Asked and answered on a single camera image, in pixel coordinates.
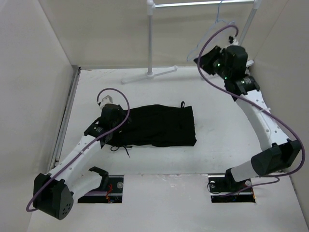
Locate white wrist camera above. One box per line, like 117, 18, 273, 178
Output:
98, 95, 113, 109
228, 36, 240, 46

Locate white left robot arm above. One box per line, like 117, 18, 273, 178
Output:
26, 103, 127, 220

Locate white garment rack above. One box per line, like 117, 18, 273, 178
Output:
121, 0, 261, 84

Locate light blue wire hanger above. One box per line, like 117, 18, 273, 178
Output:
186, 0, 235, 62

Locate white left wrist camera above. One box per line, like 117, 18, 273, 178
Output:
98, 95, 113, 109

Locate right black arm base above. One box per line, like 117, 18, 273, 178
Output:
207, 175, 255, 203

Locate black trousers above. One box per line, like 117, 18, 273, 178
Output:
107, 101, 197, 151

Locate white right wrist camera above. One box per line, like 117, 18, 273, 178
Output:
228, 36, 240, 46

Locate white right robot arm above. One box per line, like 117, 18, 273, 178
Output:
194, 45, 302, 191

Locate left aluminium table rail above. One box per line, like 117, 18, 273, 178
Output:
47, 65, 81, 171

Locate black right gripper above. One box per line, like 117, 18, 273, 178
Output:
194, 46, 232, 81

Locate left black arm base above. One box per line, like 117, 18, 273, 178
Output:
76, 167, 124, 203

